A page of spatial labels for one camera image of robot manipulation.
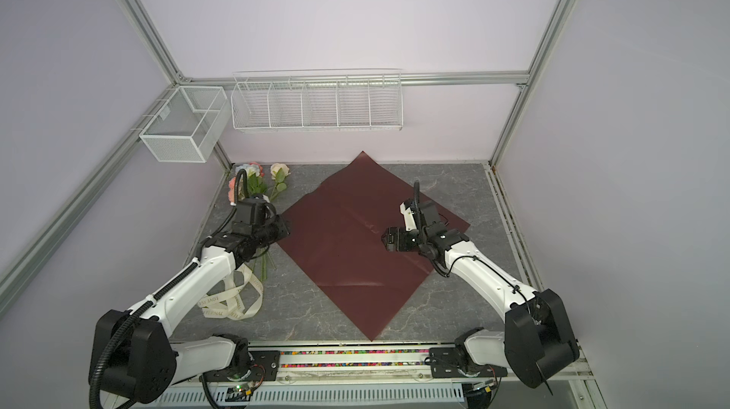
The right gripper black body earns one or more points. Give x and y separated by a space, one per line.
409 240

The cream printed ribbon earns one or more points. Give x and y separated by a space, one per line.
228 303

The aluminium frame profile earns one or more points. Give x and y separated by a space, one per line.
16 279

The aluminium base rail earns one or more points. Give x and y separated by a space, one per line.
354 364

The white perforated vent panel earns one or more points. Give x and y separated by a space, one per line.
340 396

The long white wire basket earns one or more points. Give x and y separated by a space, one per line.
317 100

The small white mesh basket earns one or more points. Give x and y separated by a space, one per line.
188 125

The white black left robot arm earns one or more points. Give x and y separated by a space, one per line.
133 356

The cream fake rose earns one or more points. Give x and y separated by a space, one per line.
280 173

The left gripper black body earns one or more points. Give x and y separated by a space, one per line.
272 232

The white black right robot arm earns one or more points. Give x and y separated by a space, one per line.
538 340

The dark red wrapping paper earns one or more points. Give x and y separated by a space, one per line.
338 282

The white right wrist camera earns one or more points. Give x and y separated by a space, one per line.
408 215

